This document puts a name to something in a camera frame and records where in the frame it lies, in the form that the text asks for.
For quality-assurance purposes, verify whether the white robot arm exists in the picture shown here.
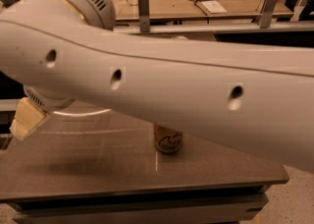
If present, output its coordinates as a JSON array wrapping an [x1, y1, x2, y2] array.
[[0, 0, 314, 172]]

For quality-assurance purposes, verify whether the white paper card right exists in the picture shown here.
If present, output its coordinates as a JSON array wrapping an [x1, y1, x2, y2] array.
[[201, 0, 227, 14]]

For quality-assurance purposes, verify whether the right metal bracket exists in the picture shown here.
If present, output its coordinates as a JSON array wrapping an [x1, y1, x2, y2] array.
[[257, 0, 278, 28]]

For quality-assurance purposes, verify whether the orange soda can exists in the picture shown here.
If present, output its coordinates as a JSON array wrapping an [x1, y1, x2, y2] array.
[[154, 125, 183, 154]]

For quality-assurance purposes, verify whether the metal rail behind table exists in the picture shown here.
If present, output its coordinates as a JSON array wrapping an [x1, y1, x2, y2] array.
[[112, 21, 314, 35]]

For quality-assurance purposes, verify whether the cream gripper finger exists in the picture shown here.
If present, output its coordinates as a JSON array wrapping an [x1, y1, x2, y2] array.
[[9, 97, 48, 140]]

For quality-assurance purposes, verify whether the middle metal bracket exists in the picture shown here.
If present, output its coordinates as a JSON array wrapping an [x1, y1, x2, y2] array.
[[137, 0, 150, 32]]

